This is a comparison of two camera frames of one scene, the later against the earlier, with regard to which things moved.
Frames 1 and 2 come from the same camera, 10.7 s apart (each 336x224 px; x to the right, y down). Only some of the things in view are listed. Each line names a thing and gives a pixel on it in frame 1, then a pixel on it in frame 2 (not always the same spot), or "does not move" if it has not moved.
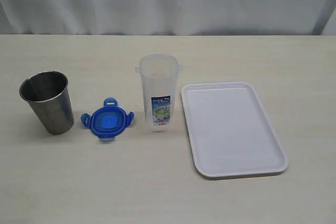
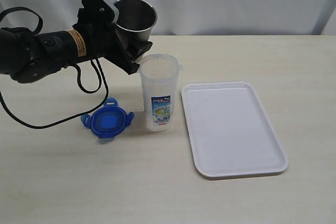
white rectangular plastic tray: (230, 132) does not move
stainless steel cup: (48, 92) → (136, 18)
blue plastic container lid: (108, 121) does not move
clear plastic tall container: (159, 73) does not move
